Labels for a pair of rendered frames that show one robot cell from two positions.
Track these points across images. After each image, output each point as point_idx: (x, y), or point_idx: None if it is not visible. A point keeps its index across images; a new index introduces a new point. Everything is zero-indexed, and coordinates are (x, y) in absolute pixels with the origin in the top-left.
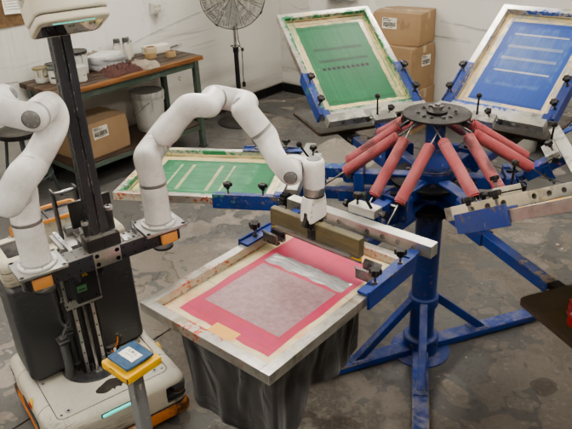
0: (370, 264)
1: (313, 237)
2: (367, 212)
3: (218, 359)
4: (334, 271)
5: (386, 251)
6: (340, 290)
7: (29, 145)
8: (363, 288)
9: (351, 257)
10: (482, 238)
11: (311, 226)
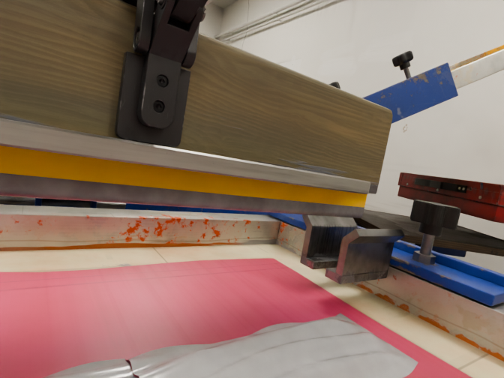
0: (332, 223)
1: (178, 120)
2: None
3: None
4: (230, 317)
5: (232, 215)
6: (404, 358)
7: None
8: (466, 281)
9: (339, 200)
10: (203, 208)
11: (198, 26)
